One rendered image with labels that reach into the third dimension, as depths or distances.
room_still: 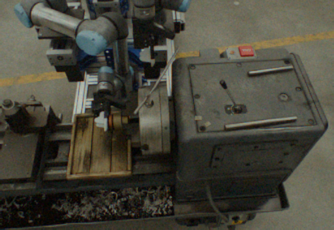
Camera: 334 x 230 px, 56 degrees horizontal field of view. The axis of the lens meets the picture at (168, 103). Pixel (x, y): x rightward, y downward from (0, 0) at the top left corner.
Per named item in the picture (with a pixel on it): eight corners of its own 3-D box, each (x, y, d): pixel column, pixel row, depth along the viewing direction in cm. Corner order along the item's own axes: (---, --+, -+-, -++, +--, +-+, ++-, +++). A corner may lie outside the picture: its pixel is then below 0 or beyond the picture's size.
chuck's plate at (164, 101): (166, 105, 165) (166, 70, 137) (170, 162, 150) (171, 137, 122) (159, 105, 165) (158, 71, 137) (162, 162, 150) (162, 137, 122)
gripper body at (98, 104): (93, 119, 148) (95, 98, 155) (111, 118, 148) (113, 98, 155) (90, 110, 142) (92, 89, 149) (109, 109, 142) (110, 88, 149)
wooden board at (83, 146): (131, 114, 171) (130, 110, 167) (132, 176, 150) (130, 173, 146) (75, 117, 169) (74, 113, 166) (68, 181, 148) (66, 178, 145)
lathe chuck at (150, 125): (159, 105, 165) (157, 71, 137) (162, 163, 150) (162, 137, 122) (141, 106, 164) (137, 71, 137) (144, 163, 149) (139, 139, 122)
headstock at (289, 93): (274, 94, 179) (297, 43, 147) (301, 172, 151) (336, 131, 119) (170, 100, 176) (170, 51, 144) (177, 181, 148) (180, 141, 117)
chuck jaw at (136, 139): (147, 121, 139) (148, 143, 131) (147, 128, 143) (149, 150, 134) (122, 122, 139) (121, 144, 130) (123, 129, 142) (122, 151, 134)
